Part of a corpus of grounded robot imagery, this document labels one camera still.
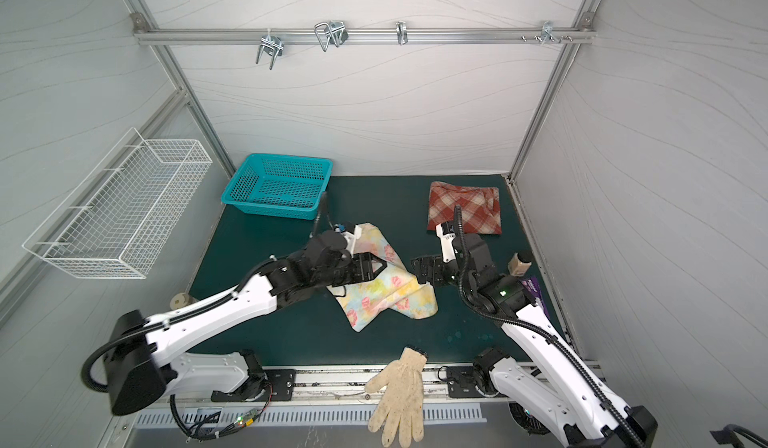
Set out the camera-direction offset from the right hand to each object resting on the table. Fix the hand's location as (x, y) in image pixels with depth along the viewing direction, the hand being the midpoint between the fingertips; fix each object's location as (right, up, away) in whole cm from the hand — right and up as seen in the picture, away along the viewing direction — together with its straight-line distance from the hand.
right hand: (433, 251), depth 75 cm
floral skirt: (-10, -12, +8) cm, 17 cm away
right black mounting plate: (+7, -33, -1) cm, 33 cm away
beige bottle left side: (-66, -13, +2) cm, 67 cm away
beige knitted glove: (-8, -36, -3) cm, 37 cm away
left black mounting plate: (-38, -34, -1) cm, 51 cm away
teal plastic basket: (-56, +19, +44) cm, 74 cm away
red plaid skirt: (+22, +10, +33) cm, 41 cm away
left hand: (-12, -3, -1) cm, 12 cm away
